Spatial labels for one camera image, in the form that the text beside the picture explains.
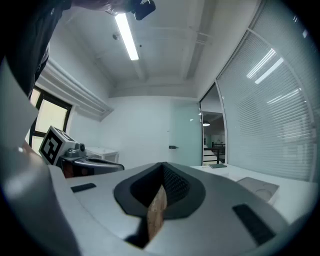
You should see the white table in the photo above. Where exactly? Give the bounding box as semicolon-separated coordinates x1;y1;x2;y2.
189;163;319;226

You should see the gray lid with round recess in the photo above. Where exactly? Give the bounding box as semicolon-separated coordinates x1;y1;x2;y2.
236;176;280;206

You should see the white shelf unit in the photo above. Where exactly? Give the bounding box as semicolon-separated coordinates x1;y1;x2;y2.
203;143;226;166

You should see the glass partition with white blinds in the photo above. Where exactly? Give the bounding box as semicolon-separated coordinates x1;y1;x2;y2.
215;2;317;183

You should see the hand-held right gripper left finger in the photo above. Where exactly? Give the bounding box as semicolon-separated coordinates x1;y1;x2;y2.
47;161;165;256

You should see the person's head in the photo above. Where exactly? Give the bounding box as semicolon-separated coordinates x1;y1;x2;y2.
71;0;120;15

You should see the dark framed window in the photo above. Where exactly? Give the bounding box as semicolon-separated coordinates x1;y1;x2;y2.
24;85;74;158

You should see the black head camera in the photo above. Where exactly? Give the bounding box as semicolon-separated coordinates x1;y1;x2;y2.
129;0;157;21

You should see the long ceiling light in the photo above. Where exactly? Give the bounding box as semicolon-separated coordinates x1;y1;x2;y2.
114;12;140;61

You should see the white chair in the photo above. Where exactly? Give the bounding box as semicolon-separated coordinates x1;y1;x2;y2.
86;146;120;164

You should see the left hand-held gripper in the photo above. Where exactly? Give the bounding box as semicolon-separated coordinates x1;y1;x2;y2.
38;125;125;177

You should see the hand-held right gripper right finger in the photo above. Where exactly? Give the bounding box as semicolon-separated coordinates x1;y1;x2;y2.
144;161;291;256

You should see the person's black clothing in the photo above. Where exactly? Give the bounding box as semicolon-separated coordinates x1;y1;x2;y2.
0;0;76;99

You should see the frosted glass door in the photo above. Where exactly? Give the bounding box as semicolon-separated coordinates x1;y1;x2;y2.
170;99;204;165

